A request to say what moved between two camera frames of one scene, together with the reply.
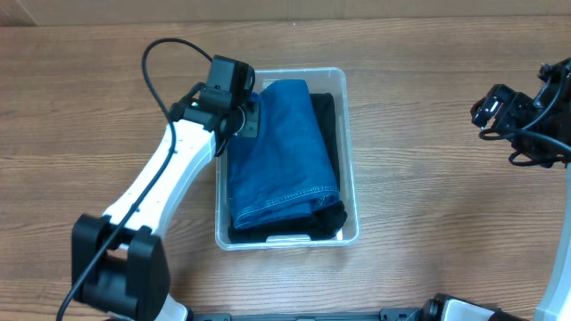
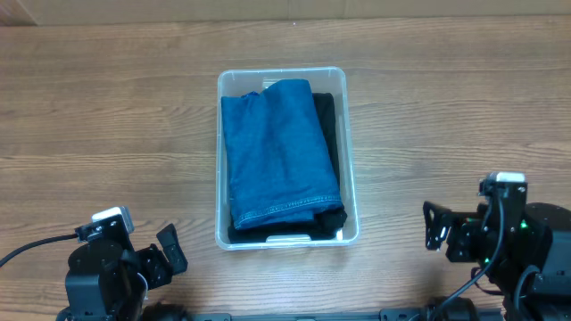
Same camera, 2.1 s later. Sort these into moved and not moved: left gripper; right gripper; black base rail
Moved: right gripper; left gripper
Not moved: black base rail
